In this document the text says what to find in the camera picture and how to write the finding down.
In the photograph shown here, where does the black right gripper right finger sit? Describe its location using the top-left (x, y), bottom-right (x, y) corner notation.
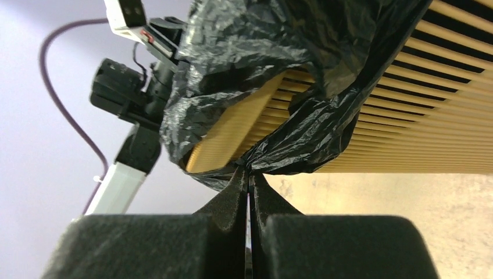
top-left (248, 174), bottom-right (438, 278)

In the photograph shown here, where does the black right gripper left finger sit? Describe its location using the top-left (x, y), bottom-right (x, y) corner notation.
top-left (42, 168), bottom-right (249, 278)

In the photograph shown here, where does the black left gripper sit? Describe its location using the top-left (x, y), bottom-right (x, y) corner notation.
top-left (141, 16), bottom-right (186, 96)

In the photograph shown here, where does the black plastic trash bag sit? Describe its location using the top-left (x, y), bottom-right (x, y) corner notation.
top-left (160, 1), bottom-right (430, 175)

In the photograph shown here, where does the yellow plastic trash bin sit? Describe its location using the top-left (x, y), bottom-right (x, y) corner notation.
top-left (184, 1), bottom-right (492, 174)

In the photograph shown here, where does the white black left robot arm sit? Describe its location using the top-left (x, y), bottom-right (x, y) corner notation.
top-left (84, 17), bottom-right (185, 215)

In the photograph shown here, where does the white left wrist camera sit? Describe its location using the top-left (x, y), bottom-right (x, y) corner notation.
top-left (103, 0), bottom-right (147, 43)

